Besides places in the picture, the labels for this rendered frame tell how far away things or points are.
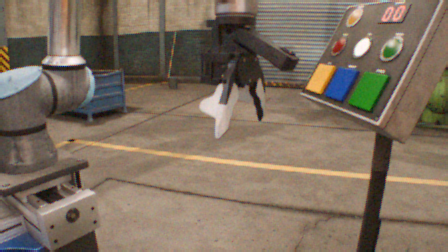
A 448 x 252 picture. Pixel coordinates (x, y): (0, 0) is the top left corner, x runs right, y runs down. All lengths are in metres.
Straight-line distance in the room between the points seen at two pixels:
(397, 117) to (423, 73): 0.09
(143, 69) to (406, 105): 9.33
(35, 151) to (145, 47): 8.95
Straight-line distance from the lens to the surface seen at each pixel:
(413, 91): 0.61
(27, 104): 0.78
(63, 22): 0.84
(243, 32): 0.54
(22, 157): 0.79
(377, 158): 0.80
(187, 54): 8.99
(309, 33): 8.12
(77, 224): 0.74
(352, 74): 0.69
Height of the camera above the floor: 1.09
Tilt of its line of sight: 15 degrees down
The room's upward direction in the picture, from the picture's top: straight up
